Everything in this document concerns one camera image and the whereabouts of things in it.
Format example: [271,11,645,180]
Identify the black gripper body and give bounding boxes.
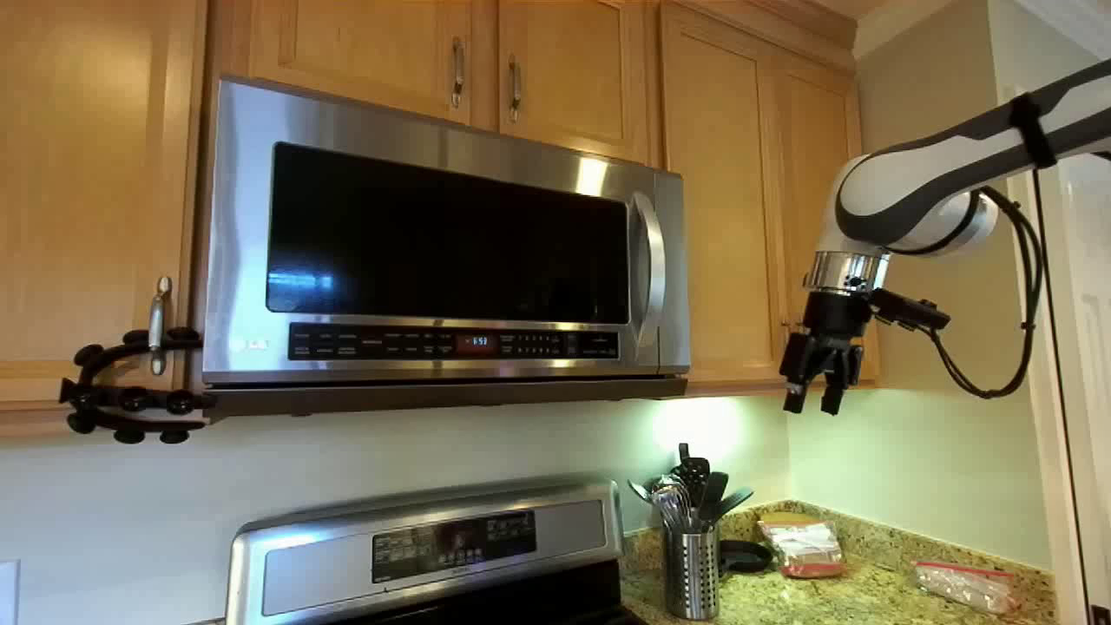
[786,290,873,366]

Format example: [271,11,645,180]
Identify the stainless steel microwave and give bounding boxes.
[194,76,690,416]

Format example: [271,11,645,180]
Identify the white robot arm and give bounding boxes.
[783,59,1111,414]

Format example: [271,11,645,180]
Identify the black kitchen utensils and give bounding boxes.
[631,440,755,530]

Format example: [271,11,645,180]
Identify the packaged food bag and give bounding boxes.
[762,517,849,581]

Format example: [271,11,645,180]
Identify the small black dish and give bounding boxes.
[720,541,776,574]

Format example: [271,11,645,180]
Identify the metal mesh utensil holder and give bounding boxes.
[665,528,720,623]

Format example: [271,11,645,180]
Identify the right wooden cabinet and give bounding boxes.
[660,0,863,396]

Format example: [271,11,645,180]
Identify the wooden cabinet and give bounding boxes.
[660,0,863,396]
[0,0,207,445]

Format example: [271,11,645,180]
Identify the clear plastic snack bag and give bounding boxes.
[916,563,1018,613]

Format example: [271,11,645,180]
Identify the stainless steel stove panel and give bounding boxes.
[225,480,631,625]

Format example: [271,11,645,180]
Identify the upper wooden cabinet doors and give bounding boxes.
[216,0,652,163]

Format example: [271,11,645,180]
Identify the left wooden cabinet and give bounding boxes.
[0,0,207,445]

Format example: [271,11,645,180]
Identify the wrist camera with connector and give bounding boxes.
[869,287,953,332]

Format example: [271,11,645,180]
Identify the silver cabinet handle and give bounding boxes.
[147,275,175,374]

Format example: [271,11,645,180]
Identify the black flexible tripod mount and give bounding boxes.
[59,326,207,445]

